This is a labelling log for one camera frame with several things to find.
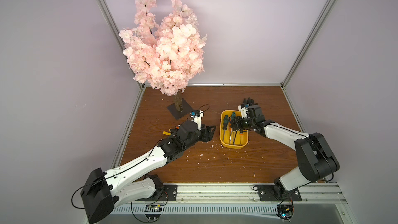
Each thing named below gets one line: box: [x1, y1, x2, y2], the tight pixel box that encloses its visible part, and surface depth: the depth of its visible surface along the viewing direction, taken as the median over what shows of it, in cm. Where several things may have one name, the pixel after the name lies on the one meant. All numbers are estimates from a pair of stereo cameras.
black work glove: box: [240, 97, 259, 109], surface depth 112 cm
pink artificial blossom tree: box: [119, 0, 208, 112], surface depth 62 cm
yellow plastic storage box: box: [219, 109, 249, 149], surface depth 93 cm
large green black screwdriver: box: [222, 114, 230, 143], surface depth 99 cm
